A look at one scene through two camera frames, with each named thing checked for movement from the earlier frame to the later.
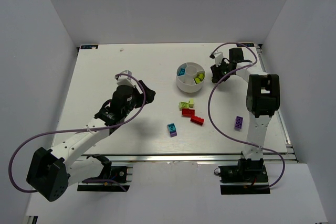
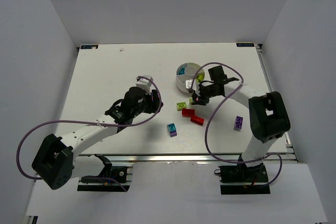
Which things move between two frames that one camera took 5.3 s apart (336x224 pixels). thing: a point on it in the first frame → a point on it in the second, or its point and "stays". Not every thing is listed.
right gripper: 219,70 → 200,98
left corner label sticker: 91,46 stays
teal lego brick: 181,72 stays
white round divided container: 190,77 stays
